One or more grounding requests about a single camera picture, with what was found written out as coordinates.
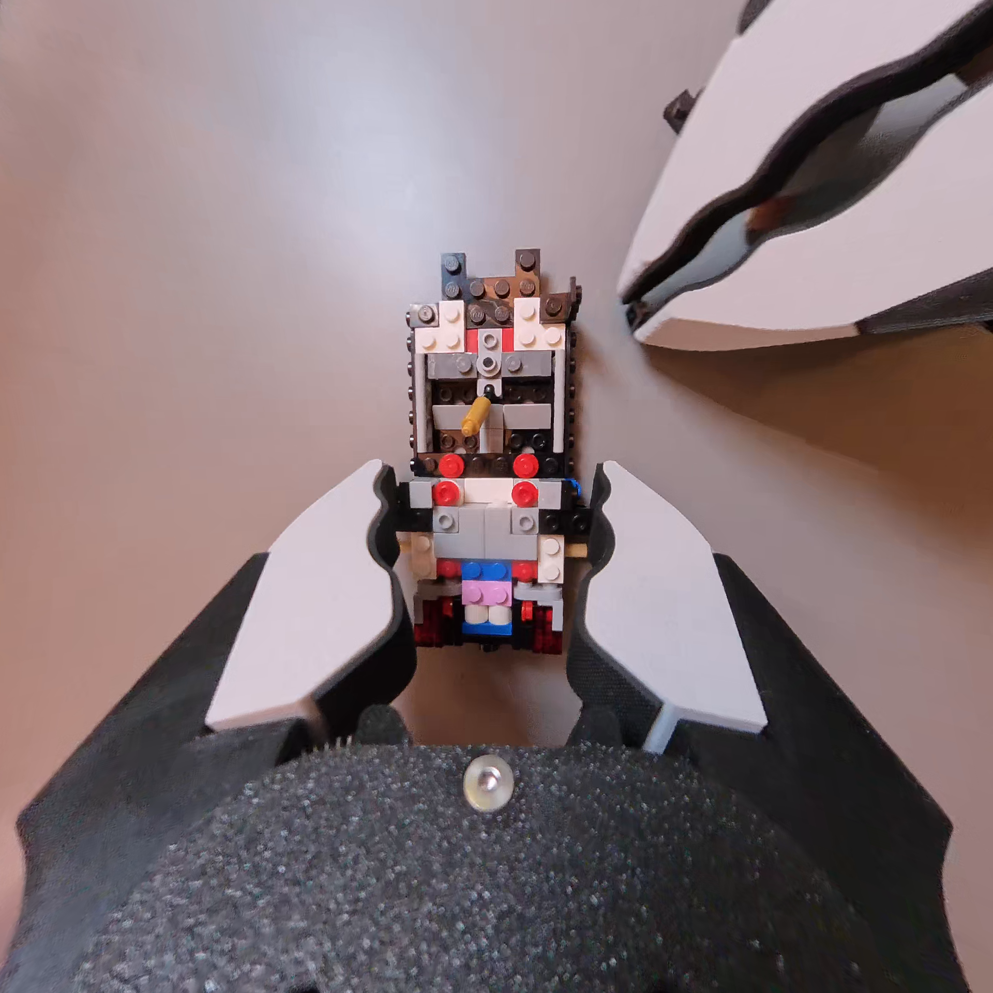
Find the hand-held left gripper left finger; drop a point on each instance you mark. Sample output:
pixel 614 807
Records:
pixel 310 622

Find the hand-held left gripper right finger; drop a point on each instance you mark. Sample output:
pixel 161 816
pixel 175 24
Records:
pixel 668 622

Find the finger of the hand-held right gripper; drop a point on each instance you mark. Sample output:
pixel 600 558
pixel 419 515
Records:
pixel 744 140
pixel 869 248

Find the black brick axle assembly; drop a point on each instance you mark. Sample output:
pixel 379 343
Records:
pixel 678 113

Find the brick car model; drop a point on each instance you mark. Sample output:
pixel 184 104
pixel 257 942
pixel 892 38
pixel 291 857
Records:
pixel 490 537

